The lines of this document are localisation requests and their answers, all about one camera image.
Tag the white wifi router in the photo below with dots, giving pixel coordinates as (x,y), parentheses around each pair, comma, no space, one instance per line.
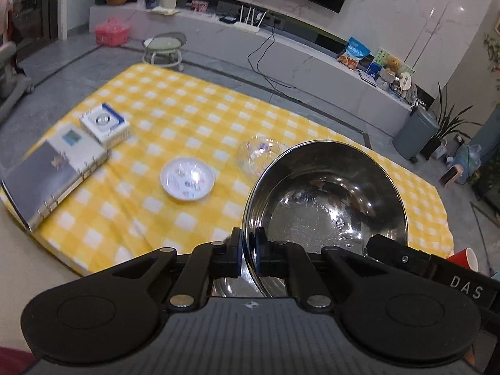
(252,21)

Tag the blue water jug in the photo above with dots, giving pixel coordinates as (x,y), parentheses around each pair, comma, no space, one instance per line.
(469,159)

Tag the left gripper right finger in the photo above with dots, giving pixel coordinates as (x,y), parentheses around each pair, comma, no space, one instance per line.
(391,315)

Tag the clear glass patterned plate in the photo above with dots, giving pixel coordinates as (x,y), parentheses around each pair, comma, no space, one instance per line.
(255,154)

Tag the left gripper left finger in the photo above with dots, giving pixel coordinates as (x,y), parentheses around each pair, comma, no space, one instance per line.
(111,314)

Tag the grey ring binder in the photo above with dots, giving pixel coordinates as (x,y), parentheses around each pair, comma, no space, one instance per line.
(50,173)

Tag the small white saucer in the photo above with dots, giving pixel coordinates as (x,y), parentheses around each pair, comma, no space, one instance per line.
(187,179)

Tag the yellow checkered tablecloth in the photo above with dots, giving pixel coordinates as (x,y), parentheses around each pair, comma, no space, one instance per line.
(122,211)

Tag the blue snack bag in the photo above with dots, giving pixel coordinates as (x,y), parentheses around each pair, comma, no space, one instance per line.
(353,53)

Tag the red mug wooden handle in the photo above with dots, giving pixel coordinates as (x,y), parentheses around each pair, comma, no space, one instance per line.
(466,259)

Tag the teddy bear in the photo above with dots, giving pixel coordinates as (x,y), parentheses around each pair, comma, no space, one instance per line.
(391,69)

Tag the pink storage basket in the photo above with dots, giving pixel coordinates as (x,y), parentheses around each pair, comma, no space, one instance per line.
(112,33)

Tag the grey trash bin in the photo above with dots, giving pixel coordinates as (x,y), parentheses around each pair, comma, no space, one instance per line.
(415,134)

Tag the small beige heater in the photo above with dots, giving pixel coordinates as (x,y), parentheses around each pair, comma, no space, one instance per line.
(451,175)

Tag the white blue small box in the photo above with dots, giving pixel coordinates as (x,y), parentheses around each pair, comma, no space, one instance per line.
(105,125)

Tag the small round rolling stool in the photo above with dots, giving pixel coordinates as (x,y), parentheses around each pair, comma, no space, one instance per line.
(164,50)

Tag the orange steel bowl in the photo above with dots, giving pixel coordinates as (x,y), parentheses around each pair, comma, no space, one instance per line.
(326,193)

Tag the potted snake plant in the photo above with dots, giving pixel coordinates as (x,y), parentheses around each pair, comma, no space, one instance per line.
(448,121)

